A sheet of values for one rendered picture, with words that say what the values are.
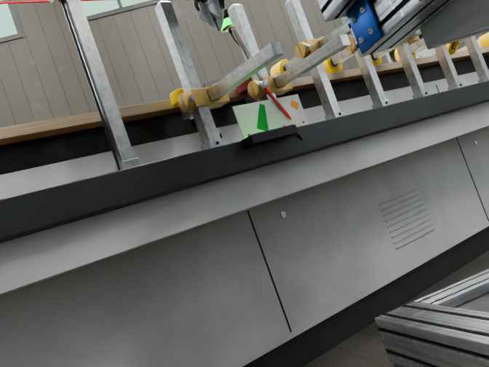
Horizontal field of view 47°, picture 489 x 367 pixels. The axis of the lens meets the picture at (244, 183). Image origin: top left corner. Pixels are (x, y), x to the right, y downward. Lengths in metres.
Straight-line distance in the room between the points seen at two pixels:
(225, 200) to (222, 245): 0.24
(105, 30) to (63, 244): 5.78
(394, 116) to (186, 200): 0.88
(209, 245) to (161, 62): 5.28
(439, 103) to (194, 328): 1.24
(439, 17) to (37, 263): 0.92
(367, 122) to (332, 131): 0.17
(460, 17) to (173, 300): 1.02
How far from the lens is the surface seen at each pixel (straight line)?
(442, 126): 2.30
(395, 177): 2.32
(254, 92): 1.67
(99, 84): 1.41
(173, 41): 1.57
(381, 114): 1.97
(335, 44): 1.54
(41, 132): 1.50
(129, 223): 1.35
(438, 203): 2.49
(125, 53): 6.86
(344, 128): 1.81
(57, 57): 6.88
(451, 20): 1.09
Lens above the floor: 0.49
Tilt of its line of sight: 4 degrees up
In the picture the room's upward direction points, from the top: 20 degrees counter-clockwise
